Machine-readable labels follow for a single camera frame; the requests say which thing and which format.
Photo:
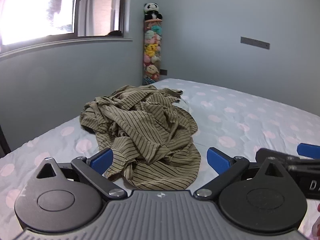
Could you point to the clear tube of plush toys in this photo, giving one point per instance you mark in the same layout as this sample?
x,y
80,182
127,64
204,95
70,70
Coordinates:
x,y
152,50

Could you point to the person's right hand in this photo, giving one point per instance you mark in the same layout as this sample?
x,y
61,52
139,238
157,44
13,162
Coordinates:
x,y
318,227

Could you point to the grey wall outlet strip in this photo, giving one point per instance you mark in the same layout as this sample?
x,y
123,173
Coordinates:
x,y
255,43

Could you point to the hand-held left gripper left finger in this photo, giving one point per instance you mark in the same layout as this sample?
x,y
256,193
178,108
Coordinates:
x,y
101,161

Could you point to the window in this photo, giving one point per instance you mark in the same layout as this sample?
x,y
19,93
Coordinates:
x,y
37,10

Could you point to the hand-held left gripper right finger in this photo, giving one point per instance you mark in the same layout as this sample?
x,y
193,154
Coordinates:
x,y
220,160

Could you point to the black wall socket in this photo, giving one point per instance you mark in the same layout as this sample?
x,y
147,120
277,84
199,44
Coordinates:
x,y
163,72

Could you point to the panda plush toy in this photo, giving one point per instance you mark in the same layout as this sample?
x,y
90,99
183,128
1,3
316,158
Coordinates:
x,y
152,10

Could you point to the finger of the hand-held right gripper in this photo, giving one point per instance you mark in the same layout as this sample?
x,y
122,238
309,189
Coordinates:
x,y
295,163
310,151

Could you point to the dark object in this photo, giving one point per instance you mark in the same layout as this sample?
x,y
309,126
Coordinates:
x,y
115,33

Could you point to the brown striped shirt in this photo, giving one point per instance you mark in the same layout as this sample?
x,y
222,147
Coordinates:
x,y
140,120

